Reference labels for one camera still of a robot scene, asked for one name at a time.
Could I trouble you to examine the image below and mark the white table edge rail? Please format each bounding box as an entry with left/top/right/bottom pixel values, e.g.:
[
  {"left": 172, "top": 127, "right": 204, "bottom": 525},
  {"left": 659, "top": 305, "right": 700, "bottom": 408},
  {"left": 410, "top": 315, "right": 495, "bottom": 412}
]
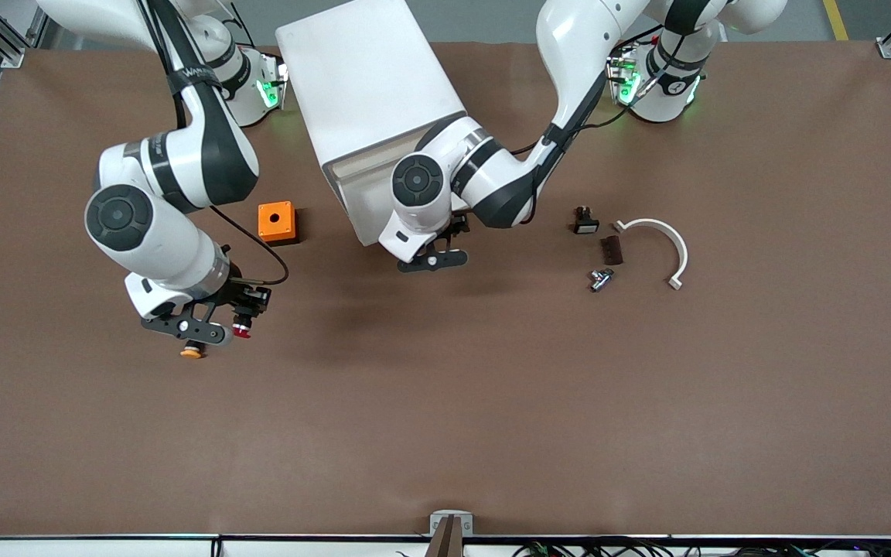
[{"left": 0, "top": 534, "right": 891, "bottom": 557}]

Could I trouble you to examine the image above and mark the brown table cover sheet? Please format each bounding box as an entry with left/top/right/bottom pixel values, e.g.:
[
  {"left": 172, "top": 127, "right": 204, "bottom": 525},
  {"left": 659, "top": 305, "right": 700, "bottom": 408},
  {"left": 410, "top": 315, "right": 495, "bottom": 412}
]
[{"left": 0, "top": 40, "right": 891, "bottom": 538}]

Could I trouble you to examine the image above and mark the brown camera support bar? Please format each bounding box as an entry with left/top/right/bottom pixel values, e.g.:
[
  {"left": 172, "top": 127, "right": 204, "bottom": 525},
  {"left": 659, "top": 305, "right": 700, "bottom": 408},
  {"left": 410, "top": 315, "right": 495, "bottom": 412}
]
[{"left": 425, "top": 514, "right": 464, "bottom": 557}]

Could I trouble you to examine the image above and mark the white half-ring pipe clamp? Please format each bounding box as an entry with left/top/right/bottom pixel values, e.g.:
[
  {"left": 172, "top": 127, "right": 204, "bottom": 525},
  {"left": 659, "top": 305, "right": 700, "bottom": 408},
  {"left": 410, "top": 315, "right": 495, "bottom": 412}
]
[{"left": 613, "top": 218, "right": 689, "bottom": 292}]

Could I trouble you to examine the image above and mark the bundle of black cables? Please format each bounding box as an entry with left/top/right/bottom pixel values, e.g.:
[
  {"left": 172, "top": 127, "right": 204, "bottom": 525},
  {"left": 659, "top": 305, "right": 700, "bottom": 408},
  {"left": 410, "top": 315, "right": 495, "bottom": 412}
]
[{"left": 395, "top": 538, "right": 891, "bottom": 557}]

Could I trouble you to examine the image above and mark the grey metal mounting bracket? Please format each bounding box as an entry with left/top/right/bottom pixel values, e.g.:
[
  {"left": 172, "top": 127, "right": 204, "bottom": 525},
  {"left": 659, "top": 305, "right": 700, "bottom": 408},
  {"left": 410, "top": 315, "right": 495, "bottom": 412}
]
[{"left": 429, "top": 510, "right": 474, "bottom": 537}]

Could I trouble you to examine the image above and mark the orange box with hole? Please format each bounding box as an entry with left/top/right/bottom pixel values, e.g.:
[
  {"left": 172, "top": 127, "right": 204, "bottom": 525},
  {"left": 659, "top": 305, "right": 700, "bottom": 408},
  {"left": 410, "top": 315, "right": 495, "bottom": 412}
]
[{"left": 258, "top": 201, "right": 300, "bottom": 248}]

